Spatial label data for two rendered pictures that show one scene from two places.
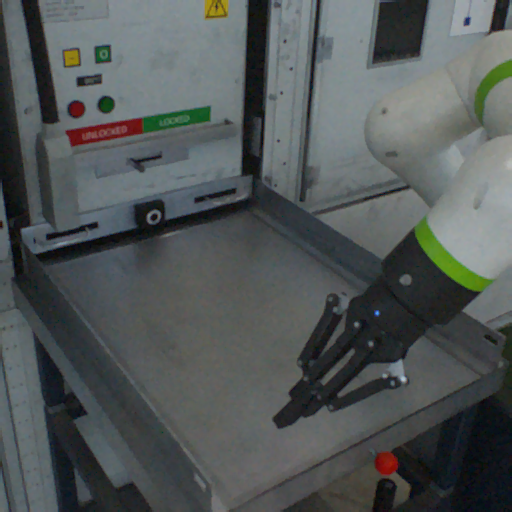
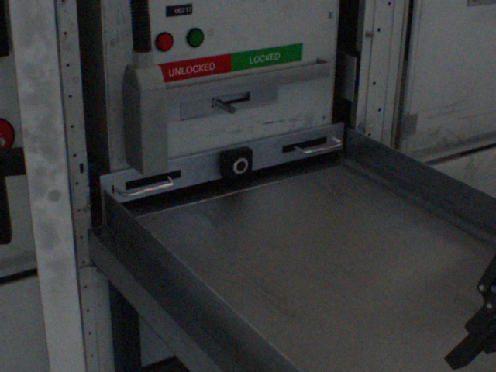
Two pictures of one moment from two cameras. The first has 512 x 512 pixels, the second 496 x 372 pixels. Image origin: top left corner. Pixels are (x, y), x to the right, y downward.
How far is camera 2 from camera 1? 18 cm
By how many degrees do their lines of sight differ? 6
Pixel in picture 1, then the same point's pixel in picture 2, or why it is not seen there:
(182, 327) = (290, 280)
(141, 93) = (232, 26)
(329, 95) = (428, 34)
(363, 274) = (484, 225)
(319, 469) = not seen: outside the picture
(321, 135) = (419, 78)
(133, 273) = (223, 225)
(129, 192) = (214, 138)
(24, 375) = (96, 345)
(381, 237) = not seen: hidden behind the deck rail
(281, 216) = (379, 167)
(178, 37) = not seen: outside the picture
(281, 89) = (378, 25)
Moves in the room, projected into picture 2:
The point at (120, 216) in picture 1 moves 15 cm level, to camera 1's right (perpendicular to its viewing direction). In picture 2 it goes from (204, 164) to (284, 168)
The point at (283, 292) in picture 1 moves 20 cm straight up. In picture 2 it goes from (397, 244) to (411, 132)
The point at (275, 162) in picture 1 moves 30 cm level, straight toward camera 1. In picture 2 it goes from (370, 108) to (382, 166)
